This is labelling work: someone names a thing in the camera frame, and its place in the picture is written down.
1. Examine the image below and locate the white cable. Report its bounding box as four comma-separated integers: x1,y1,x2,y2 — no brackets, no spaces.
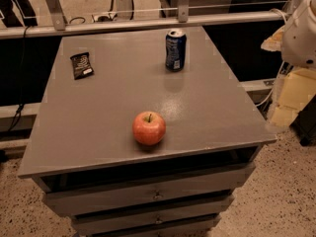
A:
255,61,285,108

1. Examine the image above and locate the blue soda can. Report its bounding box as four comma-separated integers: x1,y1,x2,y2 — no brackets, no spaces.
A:
165,29,187,72

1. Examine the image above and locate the yellow foam block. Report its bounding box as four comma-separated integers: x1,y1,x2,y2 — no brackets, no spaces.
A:
270,68,316,127

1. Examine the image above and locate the black snack packet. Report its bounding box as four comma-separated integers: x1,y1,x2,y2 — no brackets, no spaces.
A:
70,52,94,80

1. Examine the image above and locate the red apple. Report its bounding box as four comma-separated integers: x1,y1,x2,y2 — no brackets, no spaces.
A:
132,111,166,146

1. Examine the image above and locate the black hanging cable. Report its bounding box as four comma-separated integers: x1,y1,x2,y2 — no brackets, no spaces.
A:
7,25,33,133

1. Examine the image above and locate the metal railing bar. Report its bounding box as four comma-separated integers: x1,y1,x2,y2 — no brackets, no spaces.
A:
0,9,289,40

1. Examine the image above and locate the middle drawer front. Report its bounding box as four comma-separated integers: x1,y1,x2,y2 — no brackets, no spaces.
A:
72,194,234,235

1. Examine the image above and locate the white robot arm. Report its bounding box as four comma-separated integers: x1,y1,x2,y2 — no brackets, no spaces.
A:
281,0,316,68

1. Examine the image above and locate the bottom drawer front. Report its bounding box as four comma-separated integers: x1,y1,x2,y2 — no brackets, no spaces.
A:
89,214,221,237

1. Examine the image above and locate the drawer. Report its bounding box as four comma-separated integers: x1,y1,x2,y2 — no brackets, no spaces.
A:
43,162,255,216
89,214,221,237
72,194,234,235

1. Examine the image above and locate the top drawer front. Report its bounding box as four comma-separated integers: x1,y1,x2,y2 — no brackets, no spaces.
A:
43,162,255,216

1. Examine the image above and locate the grey drawer cabinet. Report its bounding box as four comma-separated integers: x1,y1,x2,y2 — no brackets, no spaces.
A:
19,28,275,237

